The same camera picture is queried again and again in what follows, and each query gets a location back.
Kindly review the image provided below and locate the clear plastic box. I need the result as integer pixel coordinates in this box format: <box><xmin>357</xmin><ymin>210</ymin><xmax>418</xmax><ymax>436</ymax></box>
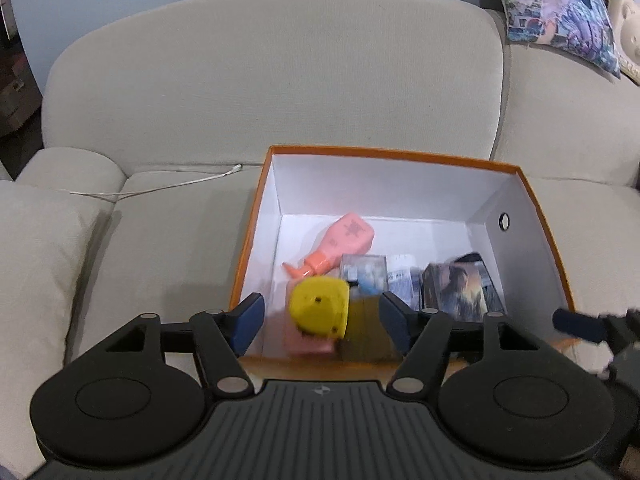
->
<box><xmin>340</xmin><ymin>254</ymin><xmax>389</xmax><ymax>297</ymax></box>

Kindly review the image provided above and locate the white barcode packet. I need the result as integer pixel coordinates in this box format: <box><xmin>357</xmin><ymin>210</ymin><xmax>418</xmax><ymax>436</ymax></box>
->
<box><xmin>387</xmin><ymin>255</ymin><xmax>424</xmax><ymax>311</ymax></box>

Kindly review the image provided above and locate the pink plastic bottle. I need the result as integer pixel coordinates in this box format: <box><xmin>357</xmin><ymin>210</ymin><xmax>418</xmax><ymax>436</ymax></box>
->
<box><xmin>282</xmin><ymin>212</ymin><xmax>376</xmax><ymax>281</ymax></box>

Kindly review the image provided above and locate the beige sofa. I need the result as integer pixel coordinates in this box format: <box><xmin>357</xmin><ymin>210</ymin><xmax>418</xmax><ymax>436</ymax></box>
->
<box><xmin>0</xmin><ymin>0</ymin><xmax>640</xmax><ymax>476</ymax></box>

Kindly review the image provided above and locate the brown cardboard box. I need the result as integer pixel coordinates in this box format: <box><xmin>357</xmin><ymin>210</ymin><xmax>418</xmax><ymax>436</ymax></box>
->
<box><xmin>342</xmin><ymin>295</ymin><xmax>398</xmax><ymax>362</ymax></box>

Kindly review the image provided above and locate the yellow toy block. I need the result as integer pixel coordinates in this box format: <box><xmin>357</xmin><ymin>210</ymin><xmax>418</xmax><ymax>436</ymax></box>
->
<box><xmin>289</xmin><ymin>277</ymin><xmax>351</xmax><ymax>342</ymax></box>

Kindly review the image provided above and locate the pink box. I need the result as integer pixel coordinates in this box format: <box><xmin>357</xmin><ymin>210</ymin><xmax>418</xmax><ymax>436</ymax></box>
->
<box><xmin>284</xmin><ymin>327</ymin><xmax>337</xmax><ymax>359</ymax></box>

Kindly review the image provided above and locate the printed cushion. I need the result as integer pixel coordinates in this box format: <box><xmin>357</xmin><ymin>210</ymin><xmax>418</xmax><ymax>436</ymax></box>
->
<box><xmin>492</xmin><ymin>0</ymin><xmax>622</xmax><ymax>79</ymax></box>

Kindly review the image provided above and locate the beige plush toy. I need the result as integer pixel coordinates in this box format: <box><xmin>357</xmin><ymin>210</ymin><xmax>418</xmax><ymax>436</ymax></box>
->
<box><xmin>602</xmin><ymin>0</ymin><xmax>640</xmax><ymax>82</ymax></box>

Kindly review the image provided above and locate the white cable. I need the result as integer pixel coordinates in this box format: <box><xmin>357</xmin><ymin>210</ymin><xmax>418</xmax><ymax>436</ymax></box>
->
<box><xmin>70</xmin><ymin>164</ymin><xmax>244</xmax><ymax>202</ymax></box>

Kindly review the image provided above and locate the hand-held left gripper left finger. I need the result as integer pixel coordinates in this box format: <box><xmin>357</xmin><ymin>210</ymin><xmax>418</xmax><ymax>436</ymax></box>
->
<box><xmin>85</xmin><ymin>292</ymin><xmax>266</xmax><ymax>401</ymax></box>

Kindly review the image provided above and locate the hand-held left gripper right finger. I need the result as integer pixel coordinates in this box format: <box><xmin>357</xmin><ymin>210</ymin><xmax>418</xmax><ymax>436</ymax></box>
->
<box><xmin>378</xmin><ymin>290</ymin><xmax>561</xmax><ymax>401</ymax></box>

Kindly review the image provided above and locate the orange cardboard box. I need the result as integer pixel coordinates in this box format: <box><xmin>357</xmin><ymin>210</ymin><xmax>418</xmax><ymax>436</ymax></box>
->
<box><xmin>229</xmin><ymin>145</ymin><xmax>576</xmax><ymax>376</ymax></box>

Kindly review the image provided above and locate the printed card box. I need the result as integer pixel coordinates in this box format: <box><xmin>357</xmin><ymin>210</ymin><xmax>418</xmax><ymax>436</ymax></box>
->
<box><xmin>421</xmin><ymin>260</ymin><xmax>503</xmax><ymax>322</ymax></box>

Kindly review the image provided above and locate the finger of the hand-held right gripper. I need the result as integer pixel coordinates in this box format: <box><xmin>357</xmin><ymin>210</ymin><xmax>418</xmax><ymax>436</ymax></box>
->
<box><xmin>551</xmin><ymin>307</ymin><xmax>608</xmax><ymax>345</ymax></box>

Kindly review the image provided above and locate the dark wooden furniture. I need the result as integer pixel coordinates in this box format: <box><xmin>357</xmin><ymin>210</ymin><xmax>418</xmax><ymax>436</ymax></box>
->
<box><xmin>0</xmin><ymin>0</ymin><xmax>43</xmax><ymax>138</ymax></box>

